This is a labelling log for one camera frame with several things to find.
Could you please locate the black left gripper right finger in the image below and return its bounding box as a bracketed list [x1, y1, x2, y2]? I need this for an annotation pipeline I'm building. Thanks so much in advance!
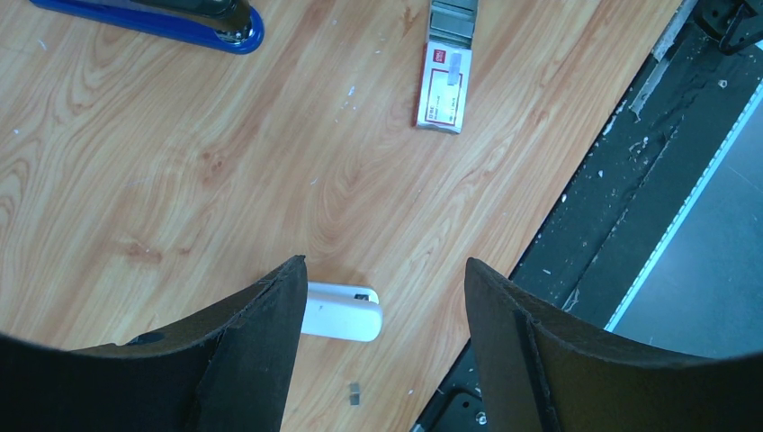
[464, 258, 762, 431]

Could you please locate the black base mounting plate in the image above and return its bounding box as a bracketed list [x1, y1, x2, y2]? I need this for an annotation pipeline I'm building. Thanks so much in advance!
[414, 1, 762, 431]

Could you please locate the blue stapler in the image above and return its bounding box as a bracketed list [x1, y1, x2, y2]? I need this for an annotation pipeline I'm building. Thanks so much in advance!
[34, 0, 265, 55]

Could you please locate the tiny grey staple scrap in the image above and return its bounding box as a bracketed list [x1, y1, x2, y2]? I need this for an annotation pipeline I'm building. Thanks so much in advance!
[348, 382, 361, 406]

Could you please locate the white red staple box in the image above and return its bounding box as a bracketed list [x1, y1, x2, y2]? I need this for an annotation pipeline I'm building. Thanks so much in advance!
[416, 40, 472, 134]

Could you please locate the grey staple strip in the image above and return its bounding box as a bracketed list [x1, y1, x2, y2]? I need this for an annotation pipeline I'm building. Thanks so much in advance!
[427, 0, 479, 50]

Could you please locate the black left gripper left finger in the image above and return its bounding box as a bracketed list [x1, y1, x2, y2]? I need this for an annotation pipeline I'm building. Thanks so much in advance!
[1, 256, 307, 431]

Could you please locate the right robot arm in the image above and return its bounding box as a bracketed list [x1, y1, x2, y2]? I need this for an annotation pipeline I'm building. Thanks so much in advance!
[693, 0, 762, 56]

